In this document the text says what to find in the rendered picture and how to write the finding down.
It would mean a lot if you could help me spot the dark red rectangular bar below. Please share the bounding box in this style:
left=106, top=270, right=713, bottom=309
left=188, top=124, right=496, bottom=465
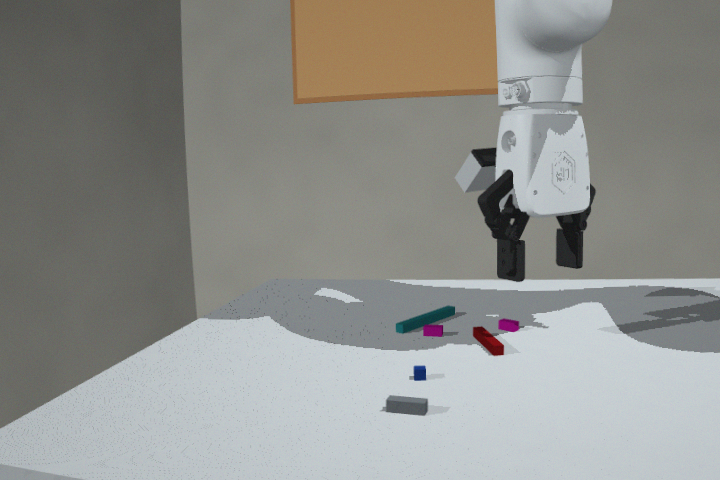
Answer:
left=473, top=326, right=504, bottom=356

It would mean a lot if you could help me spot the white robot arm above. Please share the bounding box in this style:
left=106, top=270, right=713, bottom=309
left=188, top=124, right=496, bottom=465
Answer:
left=455, top=0, right=612, bottom=193

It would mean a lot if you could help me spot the small blue cube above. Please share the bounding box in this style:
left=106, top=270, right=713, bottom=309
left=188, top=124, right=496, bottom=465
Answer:
left=414, top=366, right=426, bottom=381

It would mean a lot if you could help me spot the small magenta block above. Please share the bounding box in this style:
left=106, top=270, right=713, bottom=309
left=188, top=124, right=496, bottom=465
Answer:
left=423, top=325, right=443, bottom=337
left=499, top=319, right=519, bottom=332

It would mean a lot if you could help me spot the turquoise rod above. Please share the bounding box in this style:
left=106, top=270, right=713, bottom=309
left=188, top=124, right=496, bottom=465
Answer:
left=396, top=306, right=455, bottom=334

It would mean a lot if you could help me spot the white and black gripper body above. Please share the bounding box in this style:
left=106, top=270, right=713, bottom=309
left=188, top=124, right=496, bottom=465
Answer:
left=495, top=109, right=590, bottom=218

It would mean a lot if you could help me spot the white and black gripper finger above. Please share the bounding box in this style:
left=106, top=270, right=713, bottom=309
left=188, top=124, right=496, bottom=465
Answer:
left=556, top=184, right=596, bottom=269
left=477, top=170, right=530, bottom=282

